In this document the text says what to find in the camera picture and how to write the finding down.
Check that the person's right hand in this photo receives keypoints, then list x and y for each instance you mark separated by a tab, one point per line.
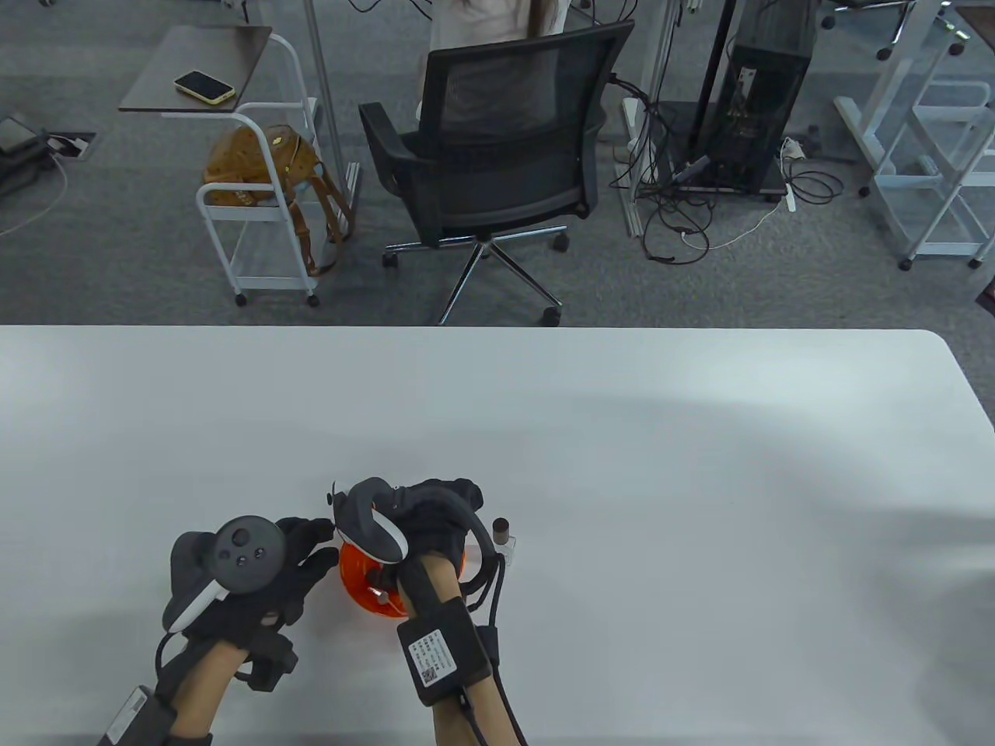
435	513

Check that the person's left hand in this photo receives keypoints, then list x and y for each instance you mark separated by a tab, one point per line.
307	559

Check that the orange plastic bowl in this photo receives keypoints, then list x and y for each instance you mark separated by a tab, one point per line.
357	575

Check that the clear glass perfume bottle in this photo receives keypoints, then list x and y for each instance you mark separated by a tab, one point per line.
504	531

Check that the person's left forearm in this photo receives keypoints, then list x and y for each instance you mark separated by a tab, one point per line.
202	691

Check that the person's right forearm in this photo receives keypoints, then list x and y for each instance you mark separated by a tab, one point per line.
431	583

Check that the grey left hand controller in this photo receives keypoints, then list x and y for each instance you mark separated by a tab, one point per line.
249	556

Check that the grey hand controller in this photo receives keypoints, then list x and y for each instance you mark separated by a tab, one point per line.
365	528
249	556

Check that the grey right hand controller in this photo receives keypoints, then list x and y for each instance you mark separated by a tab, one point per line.
365	528

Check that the black right wrist sensor box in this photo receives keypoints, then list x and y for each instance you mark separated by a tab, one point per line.
443	649

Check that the black wrist sensor box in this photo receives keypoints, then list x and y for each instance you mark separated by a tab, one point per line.
443	649
128	715

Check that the black left wrist sensor box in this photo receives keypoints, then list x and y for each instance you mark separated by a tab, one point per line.
128	715

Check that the black mesh office chair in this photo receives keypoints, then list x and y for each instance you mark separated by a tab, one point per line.
505	171

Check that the white desk leg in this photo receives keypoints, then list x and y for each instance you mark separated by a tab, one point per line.
630	214

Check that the brown leather bag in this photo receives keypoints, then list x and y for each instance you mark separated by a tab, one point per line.
249	163

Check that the white power strip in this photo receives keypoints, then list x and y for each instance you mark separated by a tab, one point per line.
790	198

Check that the floor socket box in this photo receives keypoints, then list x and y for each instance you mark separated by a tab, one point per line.
74	146

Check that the yellow smartphone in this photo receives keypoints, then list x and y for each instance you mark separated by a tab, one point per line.
204	87

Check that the white cart with dark top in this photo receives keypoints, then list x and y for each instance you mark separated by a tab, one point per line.
198	58

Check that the black floor device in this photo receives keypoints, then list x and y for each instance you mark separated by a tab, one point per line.
15	136

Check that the black desk leg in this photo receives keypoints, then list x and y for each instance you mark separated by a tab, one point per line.
715	74

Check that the black computer tower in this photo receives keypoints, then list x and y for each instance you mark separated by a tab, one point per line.
758	93

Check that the white rolling rack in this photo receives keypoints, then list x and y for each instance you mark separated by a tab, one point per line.
944	249

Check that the chair base with castors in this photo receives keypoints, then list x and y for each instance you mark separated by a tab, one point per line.
885	53

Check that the white desk frame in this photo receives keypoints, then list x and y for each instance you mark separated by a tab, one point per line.
892	62

